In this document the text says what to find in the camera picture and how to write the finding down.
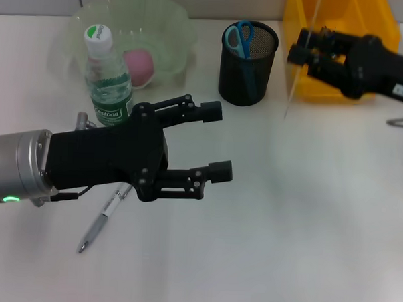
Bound clear grey pen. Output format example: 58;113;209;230
76;180;133;255

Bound blue scissors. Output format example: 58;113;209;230
222;19;261;98

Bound clear water bottle green label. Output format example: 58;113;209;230
80;23;141;130

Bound transparent ruler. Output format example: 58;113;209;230
283;0;322;120

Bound green translucent fruit bowl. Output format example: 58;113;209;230
46;0;202;95

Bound left gripper cable with plug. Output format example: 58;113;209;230
31;108;100;211

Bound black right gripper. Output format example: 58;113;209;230
285;27;403;104

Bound black mesh pen cup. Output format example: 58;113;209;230
217;19;281;109

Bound yellow plastic bin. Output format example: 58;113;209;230
279;0;403;107

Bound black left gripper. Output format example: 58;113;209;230
47;98;174;204

